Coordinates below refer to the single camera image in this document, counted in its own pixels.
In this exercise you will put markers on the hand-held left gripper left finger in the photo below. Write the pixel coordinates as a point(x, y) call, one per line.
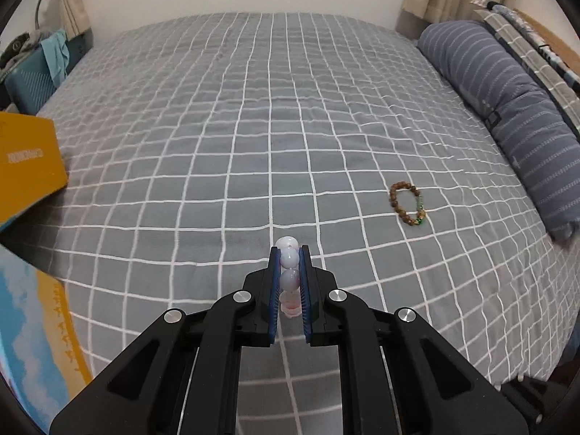
point(272, 294)

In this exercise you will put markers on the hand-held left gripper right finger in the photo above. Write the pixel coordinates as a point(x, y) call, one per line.
point(307, 294)

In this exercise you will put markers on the blue and yellow cardboard box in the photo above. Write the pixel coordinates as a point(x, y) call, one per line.
point(27, 167)

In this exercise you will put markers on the blue striped duvet roll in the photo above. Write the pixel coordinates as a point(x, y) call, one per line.
point(498, 99)

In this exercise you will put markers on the teal suitcase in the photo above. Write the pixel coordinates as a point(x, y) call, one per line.
point(31, 86)

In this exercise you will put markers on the teal cloth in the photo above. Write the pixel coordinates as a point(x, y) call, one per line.
point(54, 54)

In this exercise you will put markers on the grey checked pillow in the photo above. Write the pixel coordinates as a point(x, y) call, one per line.
point(534, 54)

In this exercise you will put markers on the patterned blue white pillow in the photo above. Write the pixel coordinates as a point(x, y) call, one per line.
point(521, 20)

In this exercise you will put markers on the dark bag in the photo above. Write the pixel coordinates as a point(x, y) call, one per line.
point(18, 47)

